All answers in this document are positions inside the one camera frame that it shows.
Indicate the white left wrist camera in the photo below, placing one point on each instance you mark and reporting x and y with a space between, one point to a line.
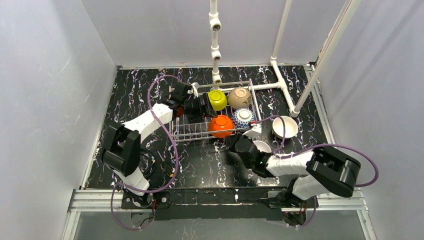
195 87

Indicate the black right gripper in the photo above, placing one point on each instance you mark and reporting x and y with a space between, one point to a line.
234 143

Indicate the cream white bowl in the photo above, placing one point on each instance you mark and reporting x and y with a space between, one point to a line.
285 127

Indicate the yellow-green bowl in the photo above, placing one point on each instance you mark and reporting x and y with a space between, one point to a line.
218 100

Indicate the white PVC pipe frame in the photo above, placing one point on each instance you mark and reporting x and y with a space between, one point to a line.
247 39

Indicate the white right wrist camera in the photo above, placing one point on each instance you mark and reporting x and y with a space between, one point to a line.
254 132

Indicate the aluminium extrusion frame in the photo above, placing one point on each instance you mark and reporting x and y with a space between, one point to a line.
206 164

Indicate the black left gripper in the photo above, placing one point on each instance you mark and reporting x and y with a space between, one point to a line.
203 107

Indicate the white PVC camera post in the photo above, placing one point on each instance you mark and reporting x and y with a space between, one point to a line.
215 26

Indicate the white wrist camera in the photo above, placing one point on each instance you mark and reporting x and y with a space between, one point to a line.
195 87
254 132

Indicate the white diagonal PVC pole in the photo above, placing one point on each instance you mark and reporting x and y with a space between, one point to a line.
340 25

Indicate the blue patterned bowl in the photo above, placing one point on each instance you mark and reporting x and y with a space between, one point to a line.
242 118

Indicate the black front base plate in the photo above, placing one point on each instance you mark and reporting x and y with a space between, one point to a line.
264 202

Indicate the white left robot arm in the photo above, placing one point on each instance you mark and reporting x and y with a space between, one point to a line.
121 150

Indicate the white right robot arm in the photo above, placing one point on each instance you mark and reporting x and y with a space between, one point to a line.
320 170

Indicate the beige floral bowl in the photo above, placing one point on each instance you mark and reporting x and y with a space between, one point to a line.
239 98

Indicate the black yellow screwdriver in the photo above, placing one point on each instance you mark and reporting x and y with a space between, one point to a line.
166 166

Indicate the white bowl under green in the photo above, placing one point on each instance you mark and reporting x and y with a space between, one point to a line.
262 146

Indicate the white wire dish rack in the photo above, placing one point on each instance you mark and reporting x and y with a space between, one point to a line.
182 130

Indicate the orange bowl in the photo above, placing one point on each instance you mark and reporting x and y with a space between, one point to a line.
221 126

